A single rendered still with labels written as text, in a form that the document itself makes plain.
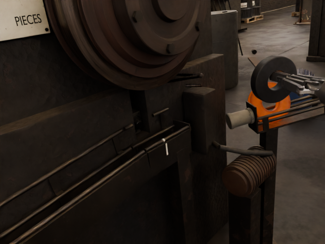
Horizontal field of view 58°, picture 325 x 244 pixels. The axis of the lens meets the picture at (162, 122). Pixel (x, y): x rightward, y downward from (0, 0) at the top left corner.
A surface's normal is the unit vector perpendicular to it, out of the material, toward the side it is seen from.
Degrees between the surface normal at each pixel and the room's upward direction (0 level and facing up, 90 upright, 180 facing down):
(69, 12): 90
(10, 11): 90
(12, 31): 90
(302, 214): 0
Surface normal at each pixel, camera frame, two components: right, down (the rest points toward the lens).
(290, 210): -0.11, -0.92
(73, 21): 0.71, 0.20
